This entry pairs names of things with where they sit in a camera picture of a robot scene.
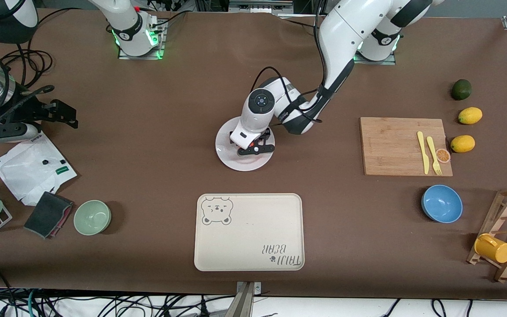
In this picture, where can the cream bear print tray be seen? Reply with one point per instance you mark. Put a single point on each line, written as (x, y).
(249, 233)

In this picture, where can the grey folded cloth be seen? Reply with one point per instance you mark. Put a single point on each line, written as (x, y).
(47, 214)

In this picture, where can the yellow lemon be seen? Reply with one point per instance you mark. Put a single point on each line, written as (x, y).
(470, 116)
(462, 144)

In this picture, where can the blue bowl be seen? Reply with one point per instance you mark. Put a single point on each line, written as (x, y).
(442, 204)

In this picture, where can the pale green bowl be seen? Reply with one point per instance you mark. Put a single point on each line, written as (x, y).
(92, 218)

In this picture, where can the bamboo cutting board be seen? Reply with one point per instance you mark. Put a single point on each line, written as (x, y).
(390, 149)

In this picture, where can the white plastic bag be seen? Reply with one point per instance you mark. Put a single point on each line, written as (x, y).
(24, 171)

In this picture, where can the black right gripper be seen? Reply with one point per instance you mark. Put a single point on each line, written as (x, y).
(18, 110)

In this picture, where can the grey metal box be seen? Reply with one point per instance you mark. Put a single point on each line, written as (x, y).
(258, 6)

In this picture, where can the yellow plastic fork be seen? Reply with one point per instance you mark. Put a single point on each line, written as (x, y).
(433, 154)

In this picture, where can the dark green lime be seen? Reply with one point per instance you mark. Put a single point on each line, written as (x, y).
(461, 90)

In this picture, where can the white round plate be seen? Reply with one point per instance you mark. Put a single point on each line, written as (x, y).
(229, 154)

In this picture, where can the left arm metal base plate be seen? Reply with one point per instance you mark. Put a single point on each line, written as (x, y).
(387, 63)

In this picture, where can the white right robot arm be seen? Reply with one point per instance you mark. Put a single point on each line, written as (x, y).
(130, 26)

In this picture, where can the orange slice tag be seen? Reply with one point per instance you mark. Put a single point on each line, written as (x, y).
(443, 155)

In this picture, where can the yellow mug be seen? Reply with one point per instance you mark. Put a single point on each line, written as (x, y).
(495, 250)

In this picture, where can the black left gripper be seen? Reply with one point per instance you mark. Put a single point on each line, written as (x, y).
(267, 132)

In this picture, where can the yellow plastic knife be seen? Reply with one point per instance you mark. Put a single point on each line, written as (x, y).
(423, 154)

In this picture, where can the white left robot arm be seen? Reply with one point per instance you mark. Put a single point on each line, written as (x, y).
(346, 35)

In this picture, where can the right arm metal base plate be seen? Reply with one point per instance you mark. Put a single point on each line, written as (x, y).
(126, 56)

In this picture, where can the wooden mug rack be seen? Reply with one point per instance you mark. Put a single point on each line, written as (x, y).
(502, 212)

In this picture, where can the metal table clamp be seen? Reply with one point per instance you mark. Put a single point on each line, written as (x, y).
(244, 304)

